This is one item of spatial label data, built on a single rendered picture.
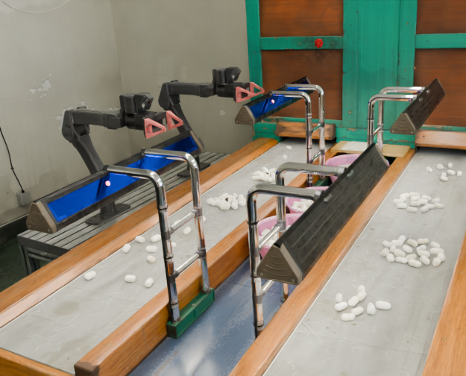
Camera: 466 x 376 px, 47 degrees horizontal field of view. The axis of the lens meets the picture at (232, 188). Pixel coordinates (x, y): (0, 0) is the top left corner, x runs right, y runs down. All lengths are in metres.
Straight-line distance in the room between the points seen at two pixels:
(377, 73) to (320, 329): 1.52
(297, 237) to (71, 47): 3.42
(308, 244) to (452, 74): 1.68
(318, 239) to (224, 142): 3.09
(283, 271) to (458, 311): 0.60
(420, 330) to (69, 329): 0.84
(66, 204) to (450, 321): 0.90
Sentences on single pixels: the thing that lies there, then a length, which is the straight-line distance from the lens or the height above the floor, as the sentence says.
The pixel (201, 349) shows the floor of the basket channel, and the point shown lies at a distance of 1.39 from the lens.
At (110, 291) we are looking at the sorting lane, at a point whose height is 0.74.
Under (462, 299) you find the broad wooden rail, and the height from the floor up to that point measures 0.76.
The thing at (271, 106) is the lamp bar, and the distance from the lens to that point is 2.10.
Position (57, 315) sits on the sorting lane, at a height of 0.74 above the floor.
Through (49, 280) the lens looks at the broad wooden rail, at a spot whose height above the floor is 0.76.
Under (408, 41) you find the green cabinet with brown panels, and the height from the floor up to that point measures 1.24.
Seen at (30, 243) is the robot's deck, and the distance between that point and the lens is 2.19.
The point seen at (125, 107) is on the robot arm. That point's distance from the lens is 1.98.
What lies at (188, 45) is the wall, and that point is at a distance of 4.06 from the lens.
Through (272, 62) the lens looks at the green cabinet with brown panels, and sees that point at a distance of 2.75.
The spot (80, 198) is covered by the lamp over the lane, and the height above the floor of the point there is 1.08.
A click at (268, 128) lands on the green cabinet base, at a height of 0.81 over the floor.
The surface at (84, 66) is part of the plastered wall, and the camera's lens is 4.28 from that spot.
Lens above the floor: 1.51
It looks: 20 degrees down
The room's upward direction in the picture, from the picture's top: 4 degrees counter-clockwise
